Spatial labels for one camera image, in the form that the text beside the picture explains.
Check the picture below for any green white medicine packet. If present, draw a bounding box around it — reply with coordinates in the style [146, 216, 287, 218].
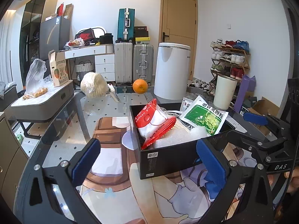
[180, 96, 229, 136]

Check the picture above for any black storage box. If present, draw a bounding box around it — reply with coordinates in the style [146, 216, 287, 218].
[129, 101, 236, 180]

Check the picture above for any teal suitcase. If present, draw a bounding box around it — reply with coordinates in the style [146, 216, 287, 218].
[117, 8, 135, 42]

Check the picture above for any wicker basket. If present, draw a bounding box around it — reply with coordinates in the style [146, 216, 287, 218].
[75, 60, 94, 81]

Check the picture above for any open cardboard box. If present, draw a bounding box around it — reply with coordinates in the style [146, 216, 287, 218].
[248, 97, 279, 136]

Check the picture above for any small white cylinder bin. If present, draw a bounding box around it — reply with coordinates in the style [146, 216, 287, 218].
[213, 75, 237, 110]

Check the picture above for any white cable bundle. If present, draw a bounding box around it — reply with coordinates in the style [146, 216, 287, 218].
[161, 108, 185, 122]

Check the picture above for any white suitcase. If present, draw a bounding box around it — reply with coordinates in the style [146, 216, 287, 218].
[115, 43, 133, 83]

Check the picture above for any white fluffy soft object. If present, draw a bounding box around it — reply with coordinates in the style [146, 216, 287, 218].
[149, 126, 209, 149]

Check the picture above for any shoe rack with shoes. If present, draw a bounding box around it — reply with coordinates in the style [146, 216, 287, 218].
[210, 38, 250, 91]

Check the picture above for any anime printed desk mat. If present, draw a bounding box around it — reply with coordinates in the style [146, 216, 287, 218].
[76, 116, 272, 224]

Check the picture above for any white desk with drawers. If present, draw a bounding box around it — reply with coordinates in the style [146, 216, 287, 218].
[64, 44, 115, 82]

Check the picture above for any white cylindrical appliance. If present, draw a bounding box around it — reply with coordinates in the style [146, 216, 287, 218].
[154, 42, 191, 100]

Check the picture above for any wooden door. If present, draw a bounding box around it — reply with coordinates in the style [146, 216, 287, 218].
[158, 0, 198, 80]

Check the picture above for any orange fruit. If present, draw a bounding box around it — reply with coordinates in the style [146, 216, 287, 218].
[132, 79, 148, 94]

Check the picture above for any silver suitcase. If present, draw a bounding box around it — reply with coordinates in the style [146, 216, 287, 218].
[132, 44, 154, 84]

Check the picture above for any stack of dark boxes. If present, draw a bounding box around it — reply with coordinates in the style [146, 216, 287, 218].
[134, 26, 150, 44]

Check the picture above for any cardboard fruit box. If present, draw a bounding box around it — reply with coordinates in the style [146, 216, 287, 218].
[48, 50, 69, 87]

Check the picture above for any grey flat case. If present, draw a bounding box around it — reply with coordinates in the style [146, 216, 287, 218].
[11, 80, 74, 122]

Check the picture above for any purple paper bag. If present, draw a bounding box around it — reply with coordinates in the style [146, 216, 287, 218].
[234, 75, 256, 113]

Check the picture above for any grey tall box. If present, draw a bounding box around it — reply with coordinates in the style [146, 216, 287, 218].
[39, 16, 70, 58]

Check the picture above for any clear plastic bag with snacks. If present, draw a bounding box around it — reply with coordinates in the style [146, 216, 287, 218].
[22, 59, 54, 100]

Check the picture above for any white printed foil packet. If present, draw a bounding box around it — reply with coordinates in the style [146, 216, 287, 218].
[180, 97, 194, 112]

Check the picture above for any red white balloon glue bag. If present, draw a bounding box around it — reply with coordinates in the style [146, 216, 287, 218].
[135, 99, 176, 150]

